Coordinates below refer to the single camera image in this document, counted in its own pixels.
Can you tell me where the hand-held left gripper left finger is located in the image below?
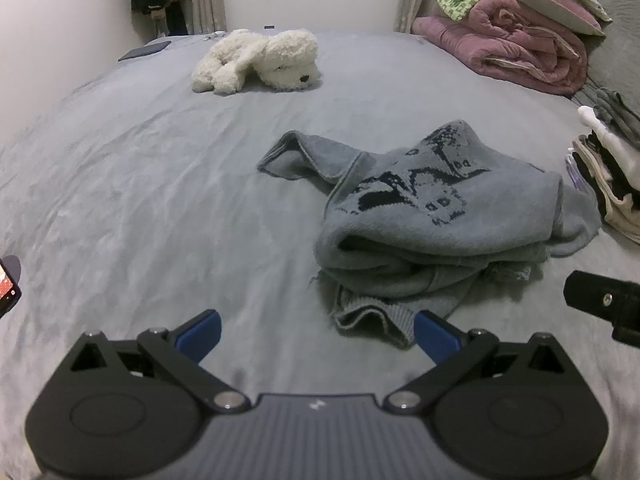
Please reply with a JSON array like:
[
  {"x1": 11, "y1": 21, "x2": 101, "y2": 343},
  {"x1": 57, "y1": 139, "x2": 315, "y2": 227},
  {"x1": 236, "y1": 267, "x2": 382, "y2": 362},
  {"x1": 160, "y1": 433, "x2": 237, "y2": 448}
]
[{"x1": 65, "y1": 308, "x2": 252, "y2": 415}]

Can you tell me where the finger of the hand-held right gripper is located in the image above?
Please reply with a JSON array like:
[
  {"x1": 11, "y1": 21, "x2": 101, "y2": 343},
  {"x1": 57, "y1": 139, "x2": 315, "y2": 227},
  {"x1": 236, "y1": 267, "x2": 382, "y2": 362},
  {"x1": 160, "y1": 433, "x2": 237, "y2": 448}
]
[{"x1": 563, "y1": 270, "x2": 640, "y2": 348}]

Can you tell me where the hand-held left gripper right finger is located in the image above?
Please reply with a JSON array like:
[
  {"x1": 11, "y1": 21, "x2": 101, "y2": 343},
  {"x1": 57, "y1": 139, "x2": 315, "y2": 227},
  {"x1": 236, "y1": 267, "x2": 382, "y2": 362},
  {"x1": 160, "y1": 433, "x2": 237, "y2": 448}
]
[{"x1": 384, "y1": 310, "x2": 573, "y2": 415}]

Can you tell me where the grey knitted sweater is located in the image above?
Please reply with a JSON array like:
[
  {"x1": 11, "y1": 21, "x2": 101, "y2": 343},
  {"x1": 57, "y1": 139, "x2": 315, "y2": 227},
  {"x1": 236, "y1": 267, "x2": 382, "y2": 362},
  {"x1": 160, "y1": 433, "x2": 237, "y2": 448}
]
[{"x1": 256, "y1": 120, "x2": 602, "y2": 351}]

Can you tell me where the folded beige garment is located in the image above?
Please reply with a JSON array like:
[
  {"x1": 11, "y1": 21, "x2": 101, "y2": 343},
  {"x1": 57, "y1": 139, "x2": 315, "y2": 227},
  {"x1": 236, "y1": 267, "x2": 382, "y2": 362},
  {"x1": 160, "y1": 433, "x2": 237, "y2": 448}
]
[{"x1": 570, "y1": 135, "x2": 640, "y2": 246}]

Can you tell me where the folded black garment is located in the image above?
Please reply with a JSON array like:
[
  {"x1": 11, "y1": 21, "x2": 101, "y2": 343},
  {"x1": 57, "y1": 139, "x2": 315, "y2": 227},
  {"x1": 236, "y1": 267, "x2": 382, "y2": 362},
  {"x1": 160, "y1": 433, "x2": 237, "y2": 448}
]
[{"x1": 572, "y1": 135, "x2": 611, "y2": 211}]

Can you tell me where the purple cloth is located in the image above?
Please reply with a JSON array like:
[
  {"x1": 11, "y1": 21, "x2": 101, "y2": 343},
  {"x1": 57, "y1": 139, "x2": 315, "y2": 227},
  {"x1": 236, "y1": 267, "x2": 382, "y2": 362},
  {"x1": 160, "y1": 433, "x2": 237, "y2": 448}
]
[{"x1": 565, "y1": 147, "x2": 584, "y2": 192}]

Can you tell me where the folded white garment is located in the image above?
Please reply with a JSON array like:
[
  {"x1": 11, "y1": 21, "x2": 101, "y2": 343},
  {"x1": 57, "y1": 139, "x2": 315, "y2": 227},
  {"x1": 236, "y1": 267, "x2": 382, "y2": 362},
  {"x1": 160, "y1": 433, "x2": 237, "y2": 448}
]
[{"x1": 577, "y1": 105, "x2": 640, "y2": 186}]

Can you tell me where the grey bed sheet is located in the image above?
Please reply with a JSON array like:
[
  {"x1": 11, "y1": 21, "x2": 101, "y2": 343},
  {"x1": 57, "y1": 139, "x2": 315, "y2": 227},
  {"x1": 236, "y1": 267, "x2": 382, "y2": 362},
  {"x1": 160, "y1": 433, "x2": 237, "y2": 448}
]
[{"x1": 0, "y1": 30, "x2": 640, "y2": 480}]

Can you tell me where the folded grey garment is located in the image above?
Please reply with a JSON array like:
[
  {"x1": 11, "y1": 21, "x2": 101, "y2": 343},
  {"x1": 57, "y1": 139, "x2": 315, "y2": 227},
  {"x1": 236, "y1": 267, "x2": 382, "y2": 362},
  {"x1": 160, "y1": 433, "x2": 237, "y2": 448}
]
[{"x1": 570, "y1": 82, "x2": 640, "y2": 151}]

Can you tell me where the smartphone with lit screen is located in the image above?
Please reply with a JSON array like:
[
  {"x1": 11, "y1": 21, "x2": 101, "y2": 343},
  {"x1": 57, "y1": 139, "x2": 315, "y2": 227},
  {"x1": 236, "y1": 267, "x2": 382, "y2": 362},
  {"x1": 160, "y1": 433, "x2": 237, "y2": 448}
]
[{"x1": 0, "y1": 255, "x2": 22, "y2": 318}]

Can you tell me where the pink quilt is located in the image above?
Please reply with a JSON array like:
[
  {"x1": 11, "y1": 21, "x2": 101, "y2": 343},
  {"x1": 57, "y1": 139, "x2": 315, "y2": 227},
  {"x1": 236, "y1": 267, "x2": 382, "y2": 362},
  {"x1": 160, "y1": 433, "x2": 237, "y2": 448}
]
[{"x1": 411, "y1": 0, "x2": 588, "y2": 97}]

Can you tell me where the grey upholstered headboard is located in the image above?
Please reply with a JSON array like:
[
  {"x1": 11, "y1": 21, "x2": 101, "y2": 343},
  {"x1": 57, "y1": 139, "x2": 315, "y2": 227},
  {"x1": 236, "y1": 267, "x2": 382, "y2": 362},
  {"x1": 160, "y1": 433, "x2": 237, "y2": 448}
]
[{"x1": 570, "y1": 0, "x2": 640, "y2": 106}]

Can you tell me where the dark flat tablet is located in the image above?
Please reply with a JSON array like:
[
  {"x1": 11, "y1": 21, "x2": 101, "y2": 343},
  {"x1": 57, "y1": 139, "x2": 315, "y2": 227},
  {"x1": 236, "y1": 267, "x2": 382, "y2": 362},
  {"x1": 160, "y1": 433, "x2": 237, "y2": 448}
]
[{"x1": 118, "y1": 40, "x2": 172, "y2": 63}]

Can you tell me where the pink pillow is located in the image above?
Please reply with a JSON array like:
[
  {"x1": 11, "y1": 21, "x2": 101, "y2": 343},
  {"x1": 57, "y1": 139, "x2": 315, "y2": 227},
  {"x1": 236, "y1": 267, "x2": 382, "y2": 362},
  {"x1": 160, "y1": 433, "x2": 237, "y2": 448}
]
[{"x1": 510, "y1": 0, "x2": 607, "y2": 37}]

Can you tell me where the white plush dog toy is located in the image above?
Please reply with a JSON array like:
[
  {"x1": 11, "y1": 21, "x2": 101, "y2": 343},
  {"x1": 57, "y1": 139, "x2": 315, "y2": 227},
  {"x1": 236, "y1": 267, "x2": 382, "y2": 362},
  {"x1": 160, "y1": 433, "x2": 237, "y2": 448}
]
[{"x1": 191, "y1": 28, "x2": 321, "y2": 95}]

